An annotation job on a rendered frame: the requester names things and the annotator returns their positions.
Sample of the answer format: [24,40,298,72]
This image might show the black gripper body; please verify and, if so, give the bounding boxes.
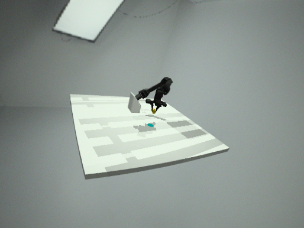
[145,95,167,107]

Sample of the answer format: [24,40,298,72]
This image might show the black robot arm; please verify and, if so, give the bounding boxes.
[135,77,173,106]

